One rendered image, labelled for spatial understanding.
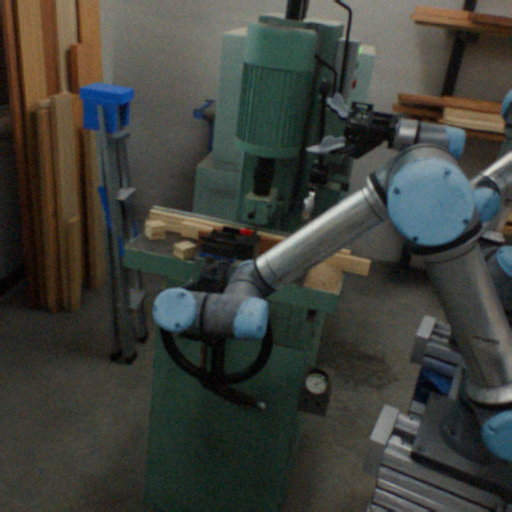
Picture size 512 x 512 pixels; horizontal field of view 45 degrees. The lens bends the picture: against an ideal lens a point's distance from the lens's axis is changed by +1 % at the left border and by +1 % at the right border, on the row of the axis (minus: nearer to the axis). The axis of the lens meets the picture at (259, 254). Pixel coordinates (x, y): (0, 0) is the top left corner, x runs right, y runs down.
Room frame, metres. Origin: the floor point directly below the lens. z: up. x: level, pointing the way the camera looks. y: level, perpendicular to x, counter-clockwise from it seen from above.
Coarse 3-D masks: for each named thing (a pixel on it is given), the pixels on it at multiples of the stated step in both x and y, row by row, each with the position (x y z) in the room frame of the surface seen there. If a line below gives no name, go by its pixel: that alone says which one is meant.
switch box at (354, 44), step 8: (344, 40) 1.86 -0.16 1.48; (352, 40) 1.86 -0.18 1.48; (360, 40) 1.93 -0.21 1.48; (352, 48) 1.85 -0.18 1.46; (336, 56) 1.86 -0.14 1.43; (352, 56) 1.85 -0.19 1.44; (336, 64) 1.85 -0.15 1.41; (352, 64) 1.85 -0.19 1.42; (352, 72) 1.85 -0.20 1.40; (344, 80) 1.85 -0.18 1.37; (352, 80) 1.87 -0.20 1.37; (336, 88) 1.85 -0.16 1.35; (344, 88) 1.85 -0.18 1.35; (344, 96) 1.85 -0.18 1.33
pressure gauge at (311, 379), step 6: (312, 372) 1.35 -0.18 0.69; (318, 372) 1.35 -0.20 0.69; (324, 372) 1.36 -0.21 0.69; (306, 378) 1.34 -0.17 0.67; (312, 378) 1.34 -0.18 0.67; (318, 378) 1.34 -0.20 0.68; (324, 378) 1.33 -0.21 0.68; (306, 384) 1.34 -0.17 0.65; (312, 384) 1.34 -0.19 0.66; (318, 384) 1.34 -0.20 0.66; (324, 384) 1.34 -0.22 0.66; (312, 390) 1.34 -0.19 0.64; (318, 390) 1.34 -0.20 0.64; (324, 390) 1.33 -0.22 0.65
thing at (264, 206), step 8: (272, 192) 1.64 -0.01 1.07; (248, 200) 1.57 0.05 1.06; (256, 200) 1.56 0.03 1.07; (264, 200) 1.57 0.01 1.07; (272, 200) 1.61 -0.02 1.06; (248, 208) 1.56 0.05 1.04; (256, 208) 1.56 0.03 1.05; (264, 208) 1.56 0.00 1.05; (272, 208) 1.62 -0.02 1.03; (256, 216) 1.56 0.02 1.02; (264, 216) 1.56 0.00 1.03; (264, 224) 1.56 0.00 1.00
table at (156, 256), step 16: (144, 240) 1.57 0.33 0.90; (160, 240) 1.59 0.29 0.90; (176, 240) 1.60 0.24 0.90; (192, 240) 1.62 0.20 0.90; (128, 256) 1.50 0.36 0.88; (144, 256) 1.50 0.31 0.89; (160, 256) 1.49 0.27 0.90; (176, 256) 1.49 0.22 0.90; (160, 272) 1.49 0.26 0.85; (176, 272) 1.48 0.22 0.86; (192, 272) 1.47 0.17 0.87; (288, 288) 1.42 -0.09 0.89; (304, 288) 1.42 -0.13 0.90; (304, 304) 1.41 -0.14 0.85; (320, 304) 1.41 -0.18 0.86; (336, 304) 1.40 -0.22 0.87
